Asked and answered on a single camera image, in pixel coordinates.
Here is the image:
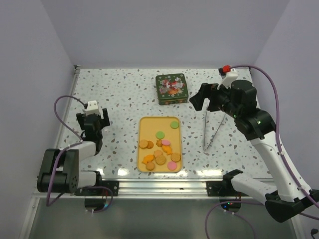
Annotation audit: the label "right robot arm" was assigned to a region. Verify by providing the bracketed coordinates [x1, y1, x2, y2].
[189, 80, 319, 223]

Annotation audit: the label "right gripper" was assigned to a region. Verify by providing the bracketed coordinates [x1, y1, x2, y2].
[190, 82, 241, 119]

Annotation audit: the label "round tan biscuit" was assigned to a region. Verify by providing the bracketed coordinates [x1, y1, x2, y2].
[146, 162, 155, 171]

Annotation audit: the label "green cookie tin box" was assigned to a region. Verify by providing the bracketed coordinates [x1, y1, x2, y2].
[158, 95, 188, 105]

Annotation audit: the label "orange fish cookie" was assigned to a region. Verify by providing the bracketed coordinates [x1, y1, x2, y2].
[142, 155, 155, 165]
[162, 145, 172, 155]

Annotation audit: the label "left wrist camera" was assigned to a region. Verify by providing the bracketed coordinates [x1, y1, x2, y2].
[85, 101, 100, 116]

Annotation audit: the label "green round cookie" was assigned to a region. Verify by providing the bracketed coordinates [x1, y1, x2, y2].
[170, 121, 179, 129]
[156, 131, 165, 139]

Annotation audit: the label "gold tin lid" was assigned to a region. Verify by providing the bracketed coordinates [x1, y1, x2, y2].
[155, 73, 189, 96]

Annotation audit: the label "round dotted biscuit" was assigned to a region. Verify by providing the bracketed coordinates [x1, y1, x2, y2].
[139, 139, 148, 149]

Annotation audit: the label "right dotted biscuit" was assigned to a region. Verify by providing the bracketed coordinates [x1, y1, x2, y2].
[170, 153, 181, 162]

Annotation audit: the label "steel serving tongs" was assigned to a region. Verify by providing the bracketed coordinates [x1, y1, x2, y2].
[203, 110, 226, 151]

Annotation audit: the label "yellow plastic tray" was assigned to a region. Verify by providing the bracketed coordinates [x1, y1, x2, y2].
[137, 117, 182, 173]

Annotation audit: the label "large dotted biscuit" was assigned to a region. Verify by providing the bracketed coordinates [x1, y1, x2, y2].
[156, 155, 166, 165]

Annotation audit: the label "aluminium frame rail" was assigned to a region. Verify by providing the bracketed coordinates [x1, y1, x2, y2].
[32, 178, 275, 200]

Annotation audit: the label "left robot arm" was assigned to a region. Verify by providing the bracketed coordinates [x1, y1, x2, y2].
[37, 108, 110, 196]

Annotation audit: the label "brown round biscuit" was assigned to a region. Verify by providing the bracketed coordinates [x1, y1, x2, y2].
[147, 141, 154, 149]

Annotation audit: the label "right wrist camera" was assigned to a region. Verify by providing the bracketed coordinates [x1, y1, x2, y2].
[217, 65, 239, 90]

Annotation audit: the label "flower shaped cookie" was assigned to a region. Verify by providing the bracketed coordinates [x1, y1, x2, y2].
[154, 150, 162, 157]

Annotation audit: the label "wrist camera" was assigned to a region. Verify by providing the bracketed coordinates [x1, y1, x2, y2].
[85, 101, 100, 116]
[217, 65, 239, 90]

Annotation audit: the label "pink round cookie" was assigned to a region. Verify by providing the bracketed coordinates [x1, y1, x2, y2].
[161, 139, 171, 146]
[167, 161, 177, 171]

